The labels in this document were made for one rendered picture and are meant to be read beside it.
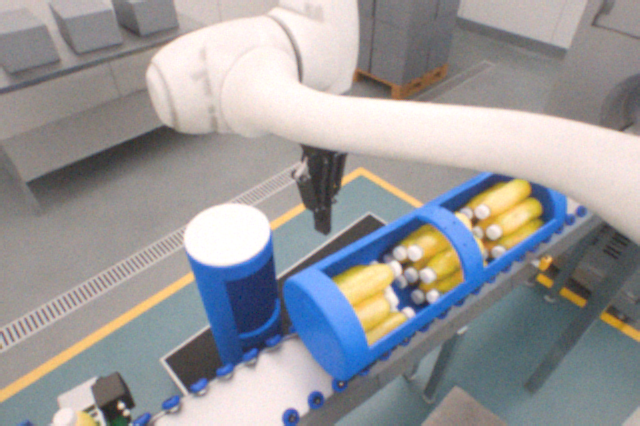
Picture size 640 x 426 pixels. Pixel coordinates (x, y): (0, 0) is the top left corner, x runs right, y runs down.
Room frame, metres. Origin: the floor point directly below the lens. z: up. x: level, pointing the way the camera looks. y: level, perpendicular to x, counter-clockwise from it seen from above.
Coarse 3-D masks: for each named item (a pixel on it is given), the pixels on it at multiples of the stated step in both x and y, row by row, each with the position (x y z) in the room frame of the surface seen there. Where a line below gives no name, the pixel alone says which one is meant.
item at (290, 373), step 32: (544, 256) 1.00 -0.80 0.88; (512, 288) 0.89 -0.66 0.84; (288, 352) 0.60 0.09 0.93; (416, 352) 0.63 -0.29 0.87; (224, 384) 0.51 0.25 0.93; (256, 384) 0.51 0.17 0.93; (288, 384) 0.51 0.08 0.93; (320, 384) 0.51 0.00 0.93; (384, 384) 0.55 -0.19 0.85; (160, 416) 0.43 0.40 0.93; (192, 416) 0.43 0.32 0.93; (224, 416) 0.43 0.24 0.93; (256, 416) 0.43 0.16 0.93; (320, 416) 0.44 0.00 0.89
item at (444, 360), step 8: (464, 328) 0.86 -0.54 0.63; (456, 336) 0.85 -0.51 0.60; (448, 344) 0.86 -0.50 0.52; (456, 344) 0.85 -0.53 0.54; (440, 352) 0.87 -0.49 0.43; (448, 352) 0.85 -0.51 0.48; (456, 352) 0.86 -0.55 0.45; (440, 360) 0.86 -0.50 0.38; (448, 360) 0.84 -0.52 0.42; (440, 368) 0.85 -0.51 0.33; (448, 368) 0.86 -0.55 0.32; (432, 376) 0.87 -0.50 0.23; (440, 376) 0.84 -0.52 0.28; (432, 384) 0.86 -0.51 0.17; (440, 384) 0.85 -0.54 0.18; (424, 392) 0.87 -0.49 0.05; (432, 392) 0.85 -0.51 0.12; (424, 400) 0.86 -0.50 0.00; (432, 400) 0.85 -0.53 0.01
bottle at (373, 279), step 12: (384, 264) 0.71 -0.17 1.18; (360, 276) 0.67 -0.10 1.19; (372, 276) 0.67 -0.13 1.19; (384, 276) 0.67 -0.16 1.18; (348, 288) 0.63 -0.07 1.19; (360, 288) 0.63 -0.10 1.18; (372, 288) 0.64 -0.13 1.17; (384, 288) 0.66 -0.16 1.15; (348, 300) 0.60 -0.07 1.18; (360, 300) 0.62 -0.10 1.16
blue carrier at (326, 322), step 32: (448, 192) 0.98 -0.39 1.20; (480, 192) 1.15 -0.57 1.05; (544, 192) 1.03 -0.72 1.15; (416, 224) 0.97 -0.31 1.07; (448, 224) 0.81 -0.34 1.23; (352, 256) 0.82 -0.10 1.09; (480, 256) 0.75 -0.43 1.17; (512, 256) 0.81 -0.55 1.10; (288, 288) 0.66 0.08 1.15; (320, 288) 0.60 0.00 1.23; (416, 288) 0.80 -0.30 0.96; (320, 320) 0.55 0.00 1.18; (352, 320) 0.53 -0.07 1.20; (416, 320) 0.58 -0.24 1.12; (320, 352) 0.54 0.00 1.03; (352, 352) 0.48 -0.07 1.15; (384, 352) 0.53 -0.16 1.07
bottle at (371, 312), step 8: (376, 296) 0.64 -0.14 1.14; (384, 296) 0.65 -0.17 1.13; (360, 304) 0.62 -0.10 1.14; (368, 304) 0.61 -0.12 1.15; (376, 304) 0.61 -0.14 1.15; (384, 304) 0.62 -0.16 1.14; (392, 304) 0.63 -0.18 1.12; (360, 312) 0.59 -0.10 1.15; (368, 312) 0.59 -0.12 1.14; (376, 312) 0.59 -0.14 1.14; (384, 312) 0.60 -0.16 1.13; (360, 320) 0.57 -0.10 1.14; (368, 320) 0.57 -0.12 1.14; (376, 320) 0.58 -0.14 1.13; (368, 328) 0.56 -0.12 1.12
